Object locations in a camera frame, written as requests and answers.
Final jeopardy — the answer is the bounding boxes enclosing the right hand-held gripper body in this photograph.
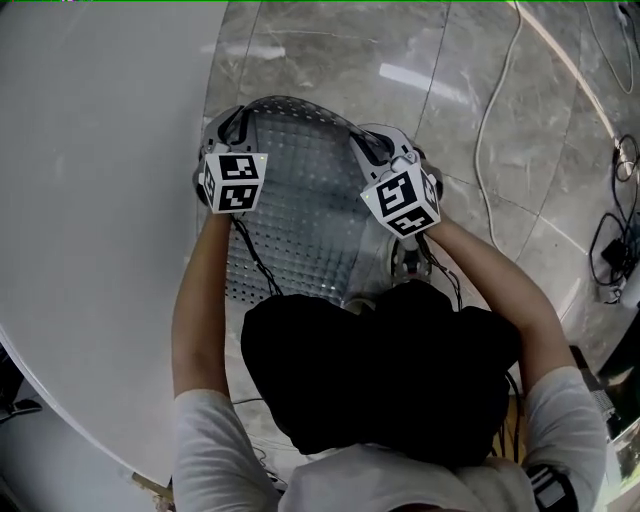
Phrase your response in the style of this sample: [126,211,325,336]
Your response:
[359,152,444,240]

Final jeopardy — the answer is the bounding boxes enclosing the black cable tangle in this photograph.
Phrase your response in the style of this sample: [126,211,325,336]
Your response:
[588,133,640,294]

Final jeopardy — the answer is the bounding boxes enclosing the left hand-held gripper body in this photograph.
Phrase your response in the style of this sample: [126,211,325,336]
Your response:
[193,142,269,215]

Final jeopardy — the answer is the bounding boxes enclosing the person's left forearm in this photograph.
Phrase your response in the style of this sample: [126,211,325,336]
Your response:
[170,209,237,402]

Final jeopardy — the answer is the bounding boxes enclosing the grey perforated bath mat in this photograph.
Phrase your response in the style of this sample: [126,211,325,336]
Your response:
[224,94,396,309]

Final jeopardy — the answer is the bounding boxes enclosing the right backpack strap buckle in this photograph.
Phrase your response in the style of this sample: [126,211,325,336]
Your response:
[526,464,572,509]

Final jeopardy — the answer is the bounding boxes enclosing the thick white cable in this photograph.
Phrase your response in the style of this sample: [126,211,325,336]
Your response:
[473,0,524,242]

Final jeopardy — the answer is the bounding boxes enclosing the person's black trousers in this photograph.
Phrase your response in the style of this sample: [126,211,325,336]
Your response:
[240,279,524,469]

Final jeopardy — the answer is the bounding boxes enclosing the person's grey sweatshirt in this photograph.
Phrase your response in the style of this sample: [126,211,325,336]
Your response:
[172,367,609,512]

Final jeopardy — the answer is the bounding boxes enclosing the person's right forearm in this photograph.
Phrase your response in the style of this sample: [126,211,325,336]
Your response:
[424,217,577,397]

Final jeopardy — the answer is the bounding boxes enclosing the person's right shoe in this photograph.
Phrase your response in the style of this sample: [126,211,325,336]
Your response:
[387,234,434,287]

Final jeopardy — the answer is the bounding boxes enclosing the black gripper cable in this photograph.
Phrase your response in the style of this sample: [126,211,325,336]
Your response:
[231,214,287,300]
[416,234,464,313]

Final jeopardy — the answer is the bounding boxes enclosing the white bathtub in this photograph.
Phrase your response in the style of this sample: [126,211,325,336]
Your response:
[0,0,261,489]

